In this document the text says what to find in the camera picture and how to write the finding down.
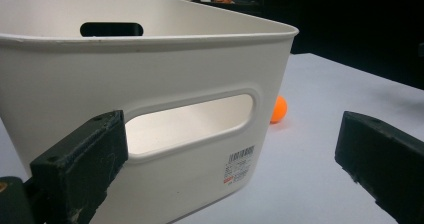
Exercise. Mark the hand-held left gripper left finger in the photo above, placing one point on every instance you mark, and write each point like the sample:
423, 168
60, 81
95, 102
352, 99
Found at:
78, 165

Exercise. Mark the white plastic storage bin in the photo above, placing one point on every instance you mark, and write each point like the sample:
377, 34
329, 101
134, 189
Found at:
180, 67

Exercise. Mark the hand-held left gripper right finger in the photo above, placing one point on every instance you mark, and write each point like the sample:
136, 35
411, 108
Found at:
383, 157

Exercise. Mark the orange ping pong ball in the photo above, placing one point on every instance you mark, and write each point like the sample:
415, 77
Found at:
279, 109

